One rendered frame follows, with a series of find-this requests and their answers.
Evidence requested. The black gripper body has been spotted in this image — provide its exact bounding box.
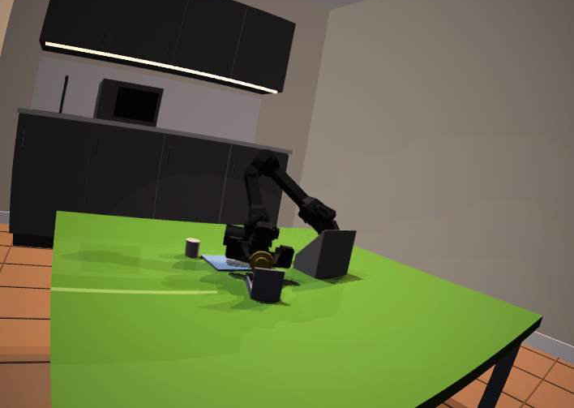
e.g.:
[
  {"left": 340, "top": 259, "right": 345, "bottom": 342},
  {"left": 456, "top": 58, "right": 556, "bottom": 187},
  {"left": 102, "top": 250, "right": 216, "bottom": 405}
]
[{"left": 225, "top": 234, "right": 294, "bottom": 269}]

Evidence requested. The dark grey cylinder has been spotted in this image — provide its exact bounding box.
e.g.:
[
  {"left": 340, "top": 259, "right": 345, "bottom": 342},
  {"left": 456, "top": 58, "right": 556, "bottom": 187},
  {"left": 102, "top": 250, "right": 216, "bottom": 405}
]
[{"left": 185, "top": 238, "right": 200, "bottom": 258}]

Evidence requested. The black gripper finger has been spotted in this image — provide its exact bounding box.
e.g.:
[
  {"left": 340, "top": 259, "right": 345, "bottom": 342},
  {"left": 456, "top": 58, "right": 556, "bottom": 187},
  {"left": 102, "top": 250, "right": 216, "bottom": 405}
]
[
  {"left": 272, "top": 247, "right": 285, "bottom": 268},
  {"left": 234, "top": 240, "right": 250, "bottom": 264}
]

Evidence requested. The orange-yellow round plate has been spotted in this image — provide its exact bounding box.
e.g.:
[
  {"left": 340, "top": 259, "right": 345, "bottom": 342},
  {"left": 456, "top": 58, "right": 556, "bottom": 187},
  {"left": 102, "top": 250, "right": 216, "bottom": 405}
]
[{"left": 249, "top": 251, "right": 273, "bottom": 271}]

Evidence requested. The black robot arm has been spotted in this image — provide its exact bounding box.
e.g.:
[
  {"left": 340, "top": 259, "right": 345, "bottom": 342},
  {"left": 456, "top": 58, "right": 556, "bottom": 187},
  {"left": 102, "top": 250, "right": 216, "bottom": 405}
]
[{"left": 223, "top": 149, "right": 340, "bottom": 247}]

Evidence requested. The light blue square mat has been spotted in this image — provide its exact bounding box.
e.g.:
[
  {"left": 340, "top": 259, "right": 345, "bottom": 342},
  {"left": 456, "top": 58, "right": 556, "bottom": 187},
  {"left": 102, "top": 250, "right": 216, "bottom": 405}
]
[{"left": 201, "top": 255, "right": 251, "bottom": 272}]

